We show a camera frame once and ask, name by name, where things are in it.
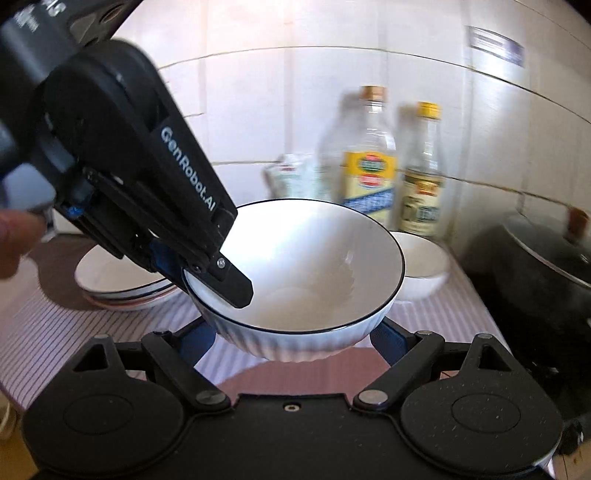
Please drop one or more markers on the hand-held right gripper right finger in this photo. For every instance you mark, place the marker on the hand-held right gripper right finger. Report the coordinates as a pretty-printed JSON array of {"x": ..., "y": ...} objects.
[{"x": 392, "y": 344}]

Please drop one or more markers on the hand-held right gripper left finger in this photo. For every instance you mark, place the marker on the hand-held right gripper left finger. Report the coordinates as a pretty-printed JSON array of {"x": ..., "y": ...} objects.
[{"x": 196, "y": 341}]

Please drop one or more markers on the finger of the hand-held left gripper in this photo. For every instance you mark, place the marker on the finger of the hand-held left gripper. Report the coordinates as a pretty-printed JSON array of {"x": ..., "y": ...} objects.
[
  {"x": 164, "y": 258},
  {"x": 221, "y": 279}
]

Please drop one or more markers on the plain white plate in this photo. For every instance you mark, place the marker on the plain white plate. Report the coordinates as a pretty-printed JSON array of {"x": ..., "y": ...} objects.
[{"x": 124, "y": 295}]

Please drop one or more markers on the white plate with sun print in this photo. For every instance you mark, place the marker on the white plate with sun print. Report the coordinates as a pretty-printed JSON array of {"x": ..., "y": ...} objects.
[{"x": 106, "y": 272}]

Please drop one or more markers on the white ribbed bowl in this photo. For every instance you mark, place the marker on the white ribbed bowl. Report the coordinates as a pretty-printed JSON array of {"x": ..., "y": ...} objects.
[
  {"x": 425, "y": 272},
  {"x": 314, "y": 277}
]

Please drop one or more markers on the person's left hand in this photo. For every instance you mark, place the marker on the person's left hand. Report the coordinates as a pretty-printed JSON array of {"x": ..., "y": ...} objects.
[{"x": 14, "y": 240}]

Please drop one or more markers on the clear plastic bag packet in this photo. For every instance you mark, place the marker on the clear plastic bag packet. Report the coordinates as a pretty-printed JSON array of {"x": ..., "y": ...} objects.
[{"x": 291, "y": 180}]

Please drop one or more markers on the black wok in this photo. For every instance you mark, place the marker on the black wok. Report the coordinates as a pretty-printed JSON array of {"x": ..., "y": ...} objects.
[{"x": 521, "y": 314}]

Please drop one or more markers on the striped brown table mat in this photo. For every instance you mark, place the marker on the striped brown table mat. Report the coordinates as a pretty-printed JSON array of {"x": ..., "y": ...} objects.
[{"x": 46, "y": 332}]

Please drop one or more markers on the yellow cap vinegar bottle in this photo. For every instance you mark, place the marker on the yellow cap vinegar bottle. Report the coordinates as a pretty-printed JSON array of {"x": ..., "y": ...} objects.
[{"x": 420, "y": 198}]

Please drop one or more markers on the yellow label sauce bottle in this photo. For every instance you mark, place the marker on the yellow label sauce bottle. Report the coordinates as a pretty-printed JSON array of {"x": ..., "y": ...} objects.
[{"x": 369, "y": 184}]

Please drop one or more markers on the clear empty bottle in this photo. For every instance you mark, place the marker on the clear empty bottle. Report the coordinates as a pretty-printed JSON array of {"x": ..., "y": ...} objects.
[{"x": 332, "y": 147}]

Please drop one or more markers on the glass wok lid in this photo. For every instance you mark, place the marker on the glass wok lid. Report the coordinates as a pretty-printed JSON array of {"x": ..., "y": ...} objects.
[{"x": 545, "y": 249}]

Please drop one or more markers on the wall label sticker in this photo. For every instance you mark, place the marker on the wall label sticker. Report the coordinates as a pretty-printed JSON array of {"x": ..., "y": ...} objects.
[{"x": 496, "y": 46}]

